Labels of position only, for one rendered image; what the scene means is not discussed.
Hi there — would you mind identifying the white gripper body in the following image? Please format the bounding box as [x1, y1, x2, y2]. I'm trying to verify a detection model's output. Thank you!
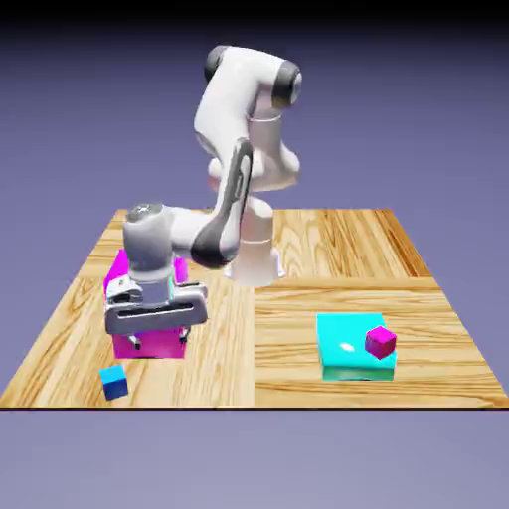
[103, 281, 210, 336]

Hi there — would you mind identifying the small blue cube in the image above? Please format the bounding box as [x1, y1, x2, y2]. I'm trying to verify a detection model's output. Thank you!
[98, 364, 130, 402]

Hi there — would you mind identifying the small magenta cube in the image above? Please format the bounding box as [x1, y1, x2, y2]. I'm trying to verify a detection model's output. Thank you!
[364, 325, 398, 361]

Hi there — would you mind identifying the large magenta box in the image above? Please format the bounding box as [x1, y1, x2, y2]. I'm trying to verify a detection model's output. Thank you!
[102, 249, 190, 360]

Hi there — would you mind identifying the large cyan box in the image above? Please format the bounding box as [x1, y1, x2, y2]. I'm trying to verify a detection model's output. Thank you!
[316, 312, 399, 383]

